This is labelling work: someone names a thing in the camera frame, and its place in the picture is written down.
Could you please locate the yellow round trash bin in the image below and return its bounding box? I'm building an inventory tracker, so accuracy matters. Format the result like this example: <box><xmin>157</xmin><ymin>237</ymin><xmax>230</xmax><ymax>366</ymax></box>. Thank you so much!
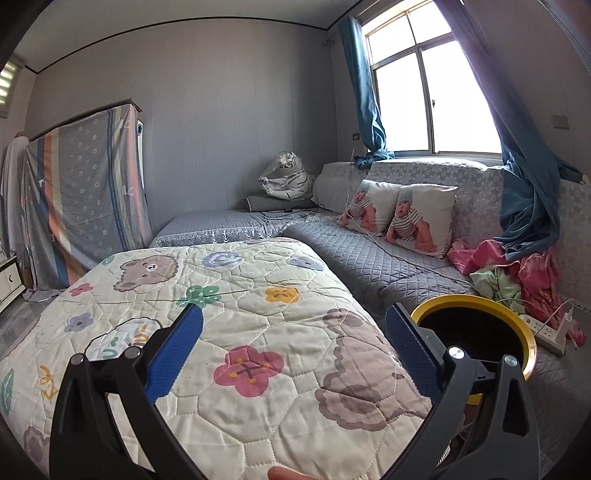
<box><xmin>411</xmin><ymin>294</ymin><xmax>537</xmax><ymax>380</ymax></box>

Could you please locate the person's right hand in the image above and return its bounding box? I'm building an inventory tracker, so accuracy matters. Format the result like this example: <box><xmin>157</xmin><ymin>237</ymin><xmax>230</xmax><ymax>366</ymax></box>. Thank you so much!
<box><xmin>267</xmin><ymin>466</ymin><xmax>315</xmax><ymax>480</ymax></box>

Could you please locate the white power strip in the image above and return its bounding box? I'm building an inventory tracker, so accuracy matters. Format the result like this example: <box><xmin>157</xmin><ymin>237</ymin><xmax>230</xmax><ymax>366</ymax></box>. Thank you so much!
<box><xmin>520</xmin><ymin>311</ymin><xmax>573</xmax><ymax>357</ymax></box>

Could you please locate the green cloth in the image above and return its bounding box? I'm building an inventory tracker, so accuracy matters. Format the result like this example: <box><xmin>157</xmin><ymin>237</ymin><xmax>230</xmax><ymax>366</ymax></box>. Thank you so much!
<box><xmin>469</xmin><ymin>266</ymin><xmax>526</xmax><ymax>315</ymax></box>

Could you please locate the white cabinet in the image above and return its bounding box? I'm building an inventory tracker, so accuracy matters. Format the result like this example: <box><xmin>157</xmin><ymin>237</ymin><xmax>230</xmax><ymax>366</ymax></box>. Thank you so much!
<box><xmin>0</xmin><ymin>256</ymin><xmax>26</xmax><ymax>312</ymax></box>

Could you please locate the pink clothes pile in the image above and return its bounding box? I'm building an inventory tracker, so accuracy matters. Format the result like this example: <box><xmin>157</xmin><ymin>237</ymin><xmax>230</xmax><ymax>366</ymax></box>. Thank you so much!
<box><xmin>448</xmin><ymin>239</ymin><xmax>590</xmax><ymax>329</ymax></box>

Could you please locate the cartoon patterned quilt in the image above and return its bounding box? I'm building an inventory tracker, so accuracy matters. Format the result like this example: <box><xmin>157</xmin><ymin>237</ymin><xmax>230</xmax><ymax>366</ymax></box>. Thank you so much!
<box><xmin>1</xmin><ymin>240</ymin><xmax>432</xmax><ymax>479</ymax></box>

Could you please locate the right baby print pillow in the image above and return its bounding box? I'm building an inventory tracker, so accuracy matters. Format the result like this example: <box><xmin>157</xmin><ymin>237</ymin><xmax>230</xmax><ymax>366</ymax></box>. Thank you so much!
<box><xmin>385</xmin><ymin>184</ymin><xmax>458</xmax><ymax>258</ymax></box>

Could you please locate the baby print pillow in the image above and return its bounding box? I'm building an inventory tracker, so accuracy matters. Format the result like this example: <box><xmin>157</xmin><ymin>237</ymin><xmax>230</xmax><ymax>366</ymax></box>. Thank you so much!
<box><xmin>385</xmin><ymin>184</ymin><xmax>458</xmax><ymax>258</ymax></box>
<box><xmin>338</xmin><ymin>180</ymin><xmax>401</xmax><ymax>236</ymax></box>

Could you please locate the striped sheet covered furniture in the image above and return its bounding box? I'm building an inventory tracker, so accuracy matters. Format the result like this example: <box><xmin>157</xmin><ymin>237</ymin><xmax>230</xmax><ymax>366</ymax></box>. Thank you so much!
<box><xmin>21</xmin><ymin>100</ymin><xmax>153</xmax><ymax>290</ymax></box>

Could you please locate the grey quilted sofa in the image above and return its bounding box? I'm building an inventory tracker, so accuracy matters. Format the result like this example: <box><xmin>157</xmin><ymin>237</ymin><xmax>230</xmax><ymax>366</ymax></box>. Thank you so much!
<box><xmin>151</xmin><ymin>159</ymin><xmax>590</xmax><ymax>474</ymax></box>

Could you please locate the left baby print pillow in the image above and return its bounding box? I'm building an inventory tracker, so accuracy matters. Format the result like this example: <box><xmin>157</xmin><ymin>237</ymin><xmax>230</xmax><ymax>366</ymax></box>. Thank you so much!
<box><xmin>338</xmin><ymin>180</ymin><xmax>401</xmax><ymax>236</ymax></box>

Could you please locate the blue curtain right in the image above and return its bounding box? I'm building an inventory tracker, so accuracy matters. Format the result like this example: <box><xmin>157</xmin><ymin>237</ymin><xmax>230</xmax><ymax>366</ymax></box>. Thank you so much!
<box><xmin>436</xmin><ymin>1</ymin><xmax>583</xmax><ymax>261</ymax></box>

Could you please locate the blue curtain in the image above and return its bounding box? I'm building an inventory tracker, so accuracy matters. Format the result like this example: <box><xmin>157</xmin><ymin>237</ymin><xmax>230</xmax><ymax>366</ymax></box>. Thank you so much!
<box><xmin>339</xmin><ymin>16</ymin><xmax>394</xmax><ymax>171</ymax></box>
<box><xmin>436</xmin><ymin>1</ymin><xmax>583</xmax><ymax>261</ymax></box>

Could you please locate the grey folded cushion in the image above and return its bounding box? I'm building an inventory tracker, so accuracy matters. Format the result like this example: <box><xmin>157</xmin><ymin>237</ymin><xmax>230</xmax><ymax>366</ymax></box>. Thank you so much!
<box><xmin>245</xmin><ymin>195</ymin><xmax>317</xmax><ymax>212</ymax></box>

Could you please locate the white tiger plush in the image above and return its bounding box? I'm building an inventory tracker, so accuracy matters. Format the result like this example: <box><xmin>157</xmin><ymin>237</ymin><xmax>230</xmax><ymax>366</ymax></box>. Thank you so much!
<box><xmin>259</xmin><ymin>152</ymin><xmax>315</xmax><ymax>201</ymax></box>

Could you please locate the blue curtain left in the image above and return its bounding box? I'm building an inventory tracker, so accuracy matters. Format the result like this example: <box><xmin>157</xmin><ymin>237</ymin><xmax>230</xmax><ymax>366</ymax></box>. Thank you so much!
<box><xmin>339</xmin><ymin>16</ymin><xmax>394</xmax><ymax>171</ymax></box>

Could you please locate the window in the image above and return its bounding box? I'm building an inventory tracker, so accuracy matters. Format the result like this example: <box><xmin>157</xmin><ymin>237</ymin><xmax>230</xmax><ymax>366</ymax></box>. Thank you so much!
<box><xmin>362</xmin><ymin>1</ymin><xmax>501</xmax><ymax>156</ymax></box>

